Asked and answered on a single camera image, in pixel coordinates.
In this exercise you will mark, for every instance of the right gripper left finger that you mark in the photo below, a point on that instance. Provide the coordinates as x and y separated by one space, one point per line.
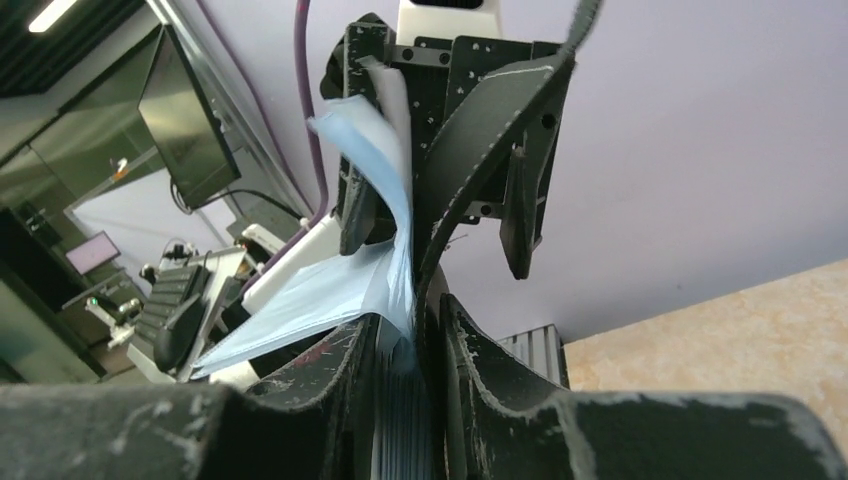
199 417

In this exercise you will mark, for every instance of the black leather card holder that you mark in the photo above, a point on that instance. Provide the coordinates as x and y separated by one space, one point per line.
516 105

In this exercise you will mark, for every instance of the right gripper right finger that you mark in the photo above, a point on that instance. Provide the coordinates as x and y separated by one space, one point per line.
505 421

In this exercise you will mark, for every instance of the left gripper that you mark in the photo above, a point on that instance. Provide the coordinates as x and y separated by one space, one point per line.
438 74

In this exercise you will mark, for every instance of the black wall monitor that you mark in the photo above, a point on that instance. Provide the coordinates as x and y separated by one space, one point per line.
180 120

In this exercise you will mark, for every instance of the aluminium frame rail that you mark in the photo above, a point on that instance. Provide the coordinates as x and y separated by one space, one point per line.
540 349

